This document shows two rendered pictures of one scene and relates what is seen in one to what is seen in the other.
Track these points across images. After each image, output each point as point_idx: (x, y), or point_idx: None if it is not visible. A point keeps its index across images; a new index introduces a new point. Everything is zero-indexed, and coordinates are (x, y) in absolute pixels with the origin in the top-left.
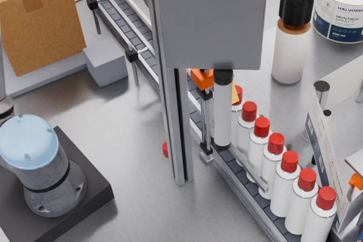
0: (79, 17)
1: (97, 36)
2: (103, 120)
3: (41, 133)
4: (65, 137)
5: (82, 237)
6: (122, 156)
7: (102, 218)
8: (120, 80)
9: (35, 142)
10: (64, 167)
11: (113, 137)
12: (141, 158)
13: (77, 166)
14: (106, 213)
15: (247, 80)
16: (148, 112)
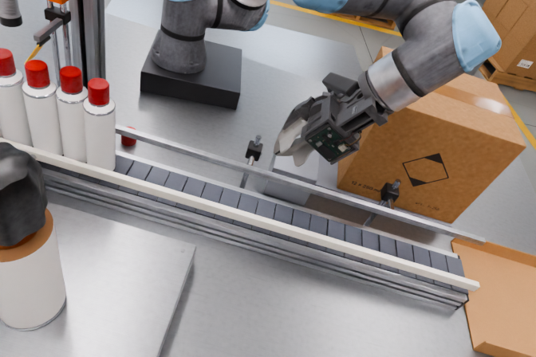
0: (414, 233)
1: (360, 221)
2: (225, 139)
3: None
4: (221, 87)
5: (134, 63)
6: (169, 119)
7: (132, 76)
8: (263, 183)
9: None
10: (163, 20)
11: (196, 129)
12: (151, 125)
13: (173, 56)
14: (134, 80)
15: (96, 246)
16: (194, 167)
